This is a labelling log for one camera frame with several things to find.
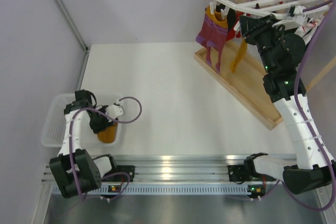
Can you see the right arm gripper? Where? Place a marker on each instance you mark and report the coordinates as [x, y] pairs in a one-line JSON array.
[[251, 28]]

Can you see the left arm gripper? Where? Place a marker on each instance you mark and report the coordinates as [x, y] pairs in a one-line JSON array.
[[106, 123]]

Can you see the mustard sock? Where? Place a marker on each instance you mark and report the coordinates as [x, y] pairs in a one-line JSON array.
[[108, 135], [239, 56]]

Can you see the white plastic clip hanger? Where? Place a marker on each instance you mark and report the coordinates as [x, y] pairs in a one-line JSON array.
[[262, 1]]

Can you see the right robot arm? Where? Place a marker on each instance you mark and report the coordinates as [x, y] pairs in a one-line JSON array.
[[281, 52]]

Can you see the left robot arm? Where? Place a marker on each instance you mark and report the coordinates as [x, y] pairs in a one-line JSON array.
[[75, 171]]

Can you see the red hanging sock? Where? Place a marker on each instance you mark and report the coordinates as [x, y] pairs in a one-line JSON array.
[[233, 33]]

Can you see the white plastic basket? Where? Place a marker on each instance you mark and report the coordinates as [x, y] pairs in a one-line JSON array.
[[57, 130]]

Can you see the wooden tray base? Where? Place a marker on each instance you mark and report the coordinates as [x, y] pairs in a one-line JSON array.
[[245, 84]]

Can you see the black hanging sock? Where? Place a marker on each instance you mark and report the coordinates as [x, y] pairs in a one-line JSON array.
[[231, 19]]

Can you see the purple striped sock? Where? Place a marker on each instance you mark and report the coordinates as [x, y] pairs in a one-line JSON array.
[[213, 34]]

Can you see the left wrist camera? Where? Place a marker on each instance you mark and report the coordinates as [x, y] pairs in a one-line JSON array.
[[115, 110]]

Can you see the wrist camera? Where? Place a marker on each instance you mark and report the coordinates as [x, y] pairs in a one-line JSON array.
[[296, 15], [115, 110]]

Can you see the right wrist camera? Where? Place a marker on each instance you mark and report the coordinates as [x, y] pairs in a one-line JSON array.
[[296, 15]]

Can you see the aluminium mounting rail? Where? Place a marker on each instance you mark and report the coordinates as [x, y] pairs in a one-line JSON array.
[[182, 175]]

